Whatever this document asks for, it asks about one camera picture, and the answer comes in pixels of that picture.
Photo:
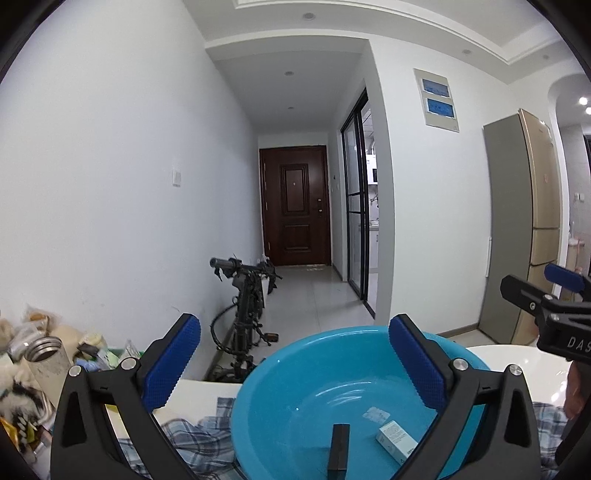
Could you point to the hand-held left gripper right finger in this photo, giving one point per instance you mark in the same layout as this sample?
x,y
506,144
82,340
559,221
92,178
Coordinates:
x,y
418,364

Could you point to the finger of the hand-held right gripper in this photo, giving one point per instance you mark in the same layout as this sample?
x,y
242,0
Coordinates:
x,y
561,277
521,288

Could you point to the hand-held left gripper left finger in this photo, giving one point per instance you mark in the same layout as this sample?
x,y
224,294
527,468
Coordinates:
x,y
173,364

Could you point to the tall pale green box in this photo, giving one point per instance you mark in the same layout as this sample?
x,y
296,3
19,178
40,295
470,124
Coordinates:
x,y
397,438

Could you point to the blue plastic basin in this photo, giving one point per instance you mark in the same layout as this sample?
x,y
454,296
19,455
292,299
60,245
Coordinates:
x,y
323,397

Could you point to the black rectangular box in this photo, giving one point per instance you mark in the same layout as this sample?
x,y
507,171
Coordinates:
x,y
338,447

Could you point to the person's right hand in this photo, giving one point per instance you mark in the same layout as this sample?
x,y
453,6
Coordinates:
x,y
577,387

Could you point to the gold refrigerator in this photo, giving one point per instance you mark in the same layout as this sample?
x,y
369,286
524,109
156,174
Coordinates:
x,y
508,230

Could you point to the bundle of small sachets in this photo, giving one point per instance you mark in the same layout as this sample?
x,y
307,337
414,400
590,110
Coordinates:
x,y
111,357

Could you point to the blue plaid cloth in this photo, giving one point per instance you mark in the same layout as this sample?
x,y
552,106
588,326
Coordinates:
x,y
194,443

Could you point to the black bicycle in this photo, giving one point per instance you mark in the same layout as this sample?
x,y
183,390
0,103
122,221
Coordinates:
x,y
244,300

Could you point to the cream patterned tumbler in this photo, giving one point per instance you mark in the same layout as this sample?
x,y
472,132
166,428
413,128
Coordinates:
x,y
46,369

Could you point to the black framed glass sliding door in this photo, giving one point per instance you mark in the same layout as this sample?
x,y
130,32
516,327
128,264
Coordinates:
x,y
355,240

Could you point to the white and black plush toy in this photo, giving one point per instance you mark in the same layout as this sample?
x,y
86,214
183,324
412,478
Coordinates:
x,y
18,392

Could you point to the yellow snack packet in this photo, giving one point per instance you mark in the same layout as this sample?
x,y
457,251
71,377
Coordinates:
x,y
18,434

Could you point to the dark brown entrance door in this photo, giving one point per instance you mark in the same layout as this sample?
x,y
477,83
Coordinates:
x,y
295,207

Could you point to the white light switch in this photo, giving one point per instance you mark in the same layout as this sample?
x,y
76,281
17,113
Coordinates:
x,y
176,177

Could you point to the wall electrical panel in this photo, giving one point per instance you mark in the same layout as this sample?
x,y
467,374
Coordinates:
x,y
436,98

